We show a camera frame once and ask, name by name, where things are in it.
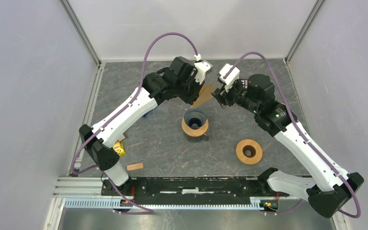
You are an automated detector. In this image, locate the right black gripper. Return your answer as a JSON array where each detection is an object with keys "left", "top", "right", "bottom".
[{"left": 210, "top": 78, "right": 260, "bottom": 115}]

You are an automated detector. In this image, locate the brown paper coffee filter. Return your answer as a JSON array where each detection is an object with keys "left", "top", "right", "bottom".
[{"left": 190, "top": 84, "right": 215, "bottom": 109}]

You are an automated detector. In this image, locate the wooden ring dripper holder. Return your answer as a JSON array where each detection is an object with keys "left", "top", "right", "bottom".
[{"left": 181, "top": 119, "right": 209, "bottom": 138}]

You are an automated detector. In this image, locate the clear glass coffee server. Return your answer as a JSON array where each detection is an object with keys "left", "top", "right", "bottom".
[{"left": 185, "top": 133, "right": 209, "bottom": 142}]

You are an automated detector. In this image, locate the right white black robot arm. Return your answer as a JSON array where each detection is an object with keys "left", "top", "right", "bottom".
[{"left": 212, "top": 74, "right": 364, "bottom": 218}]

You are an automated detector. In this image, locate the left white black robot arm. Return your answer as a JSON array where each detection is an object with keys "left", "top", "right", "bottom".
[{"left": 79, "top": 57, "right": 212, "bottom": 195}]

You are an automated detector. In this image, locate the small blue ribbed dripper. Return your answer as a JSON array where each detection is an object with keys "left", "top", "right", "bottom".
[{"left": 142, "top": 109, "right": 154, "bottom": 118}]

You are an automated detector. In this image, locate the yellow small juice box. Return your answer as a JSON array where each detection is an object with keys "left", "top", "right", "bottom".
[{"left": 112, "top": 141, "right": 126, "bottom": 156}]

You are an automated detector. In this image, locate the small wooden block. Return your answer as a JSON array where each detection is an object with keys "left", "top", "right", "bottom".
[{"left": 126, "top": 163, "right": 144, "bottom": 171}]

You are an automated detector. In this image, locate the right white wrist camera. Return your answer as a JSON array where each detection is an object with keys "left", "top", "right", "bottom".
[{"left": 218, "top": 63, "right": 240, "bottom": 92}]

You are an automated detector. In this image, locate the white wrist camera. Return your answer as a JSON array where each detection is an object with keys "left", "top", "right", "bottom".
[
  {"left": 194, "top": 54, "right": 213, "bottom": 85},
  {"left": 218, "top": 63, "right": 240, "bottom": 92}
]

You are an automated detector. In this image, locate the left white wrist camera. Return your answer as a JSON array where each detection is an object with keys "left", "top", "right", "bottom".
[{"left": 194, "top": 54, "right": 213, "bottom": 85}]

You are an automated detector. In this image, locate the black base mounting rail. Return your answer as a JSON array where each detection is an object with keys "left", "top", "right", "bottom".
[{"left": 118, "top": 176, "right": 288, "bottom": 205}]

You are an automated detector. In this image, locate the white toothed cable tray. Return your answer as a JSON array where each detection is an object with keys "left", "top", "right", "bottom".
[{"left": 64, "top": 198, "right": 264, "bottom": 211}]

